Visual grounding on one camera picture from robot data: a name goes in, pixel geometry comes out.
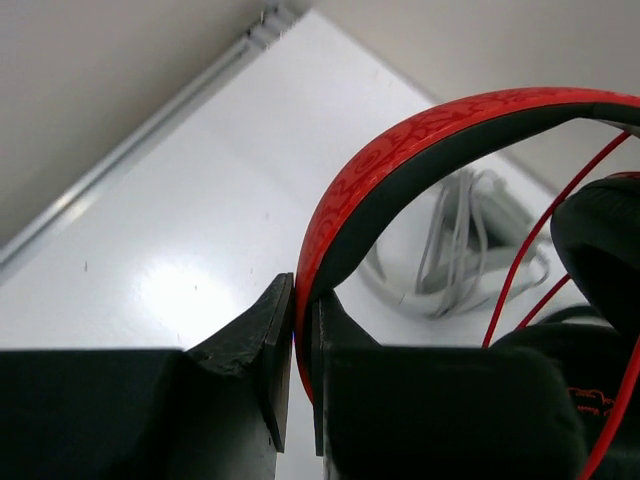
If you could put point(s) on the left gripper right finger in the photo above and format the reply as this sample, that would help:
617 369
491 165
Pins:
396 412

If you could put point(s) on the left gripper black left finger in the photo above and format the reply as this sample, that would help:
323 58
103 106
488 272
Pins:
215 411

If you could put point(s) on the red black headphones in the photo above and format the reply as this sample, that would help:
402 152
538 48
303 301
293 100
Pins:
594 228

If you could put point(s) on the white grey headphones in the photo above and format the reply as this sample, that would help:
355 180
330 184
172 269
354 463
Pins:
447 253

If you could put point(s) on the aluminium rail frame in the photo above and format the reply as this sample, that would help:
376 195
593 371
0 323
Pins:
274 21

